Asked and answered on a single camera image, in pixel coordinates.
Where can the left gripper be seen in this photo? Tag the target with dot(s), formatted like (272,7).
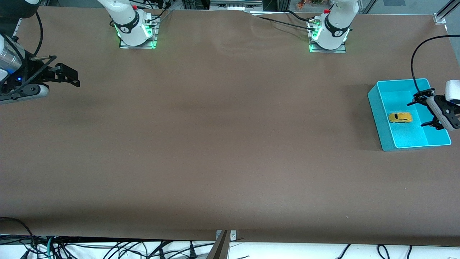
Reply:
(446,109)

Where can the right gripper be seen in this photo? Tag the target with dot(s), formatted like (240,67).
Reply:
(33,70)

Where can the yellow beetle toy car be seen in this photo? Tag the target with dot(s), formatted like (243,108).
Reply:
(400,117)

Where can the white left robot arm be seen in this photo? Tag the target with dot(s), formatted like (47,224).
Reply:
(336,21)

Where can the turquoise plastic bin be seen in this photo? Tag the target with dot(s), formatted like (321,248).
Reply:
(406,138)

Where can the grey background device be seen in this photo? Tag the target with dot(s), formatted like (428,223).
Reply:
(233,5)

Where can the dark metal strut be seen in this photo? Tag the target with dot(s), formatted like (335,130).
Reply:
(220,250)

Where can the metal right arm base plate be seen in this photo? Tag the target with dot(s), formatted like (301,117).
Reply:
(138,46)

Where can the aluminium frame profile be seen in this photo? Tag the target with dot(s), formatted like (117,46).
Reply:
(440,17)

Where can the small metal bracket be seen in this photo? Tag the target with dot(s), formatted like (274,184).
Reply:
(233,235)

